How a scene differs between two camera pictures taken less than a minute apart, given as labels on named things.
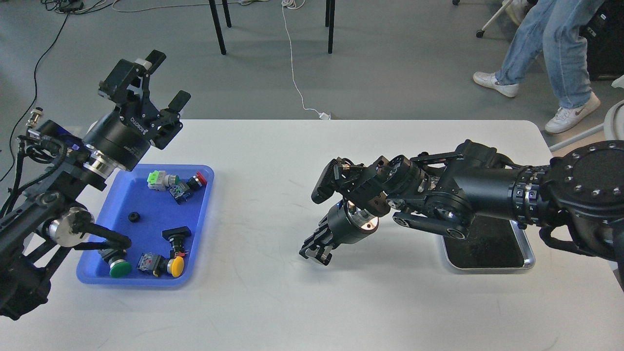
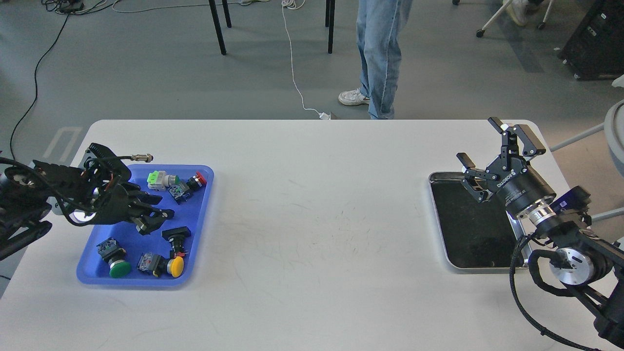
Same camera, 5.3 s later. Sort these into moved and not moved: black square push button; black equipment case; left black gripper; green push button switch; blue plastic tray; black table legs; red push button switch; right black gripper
Moved: right black gripper; left black gripper
Not moved: black table legs; black square push button; blue plastic tray; black equipment case; red push button switch; green push button switch
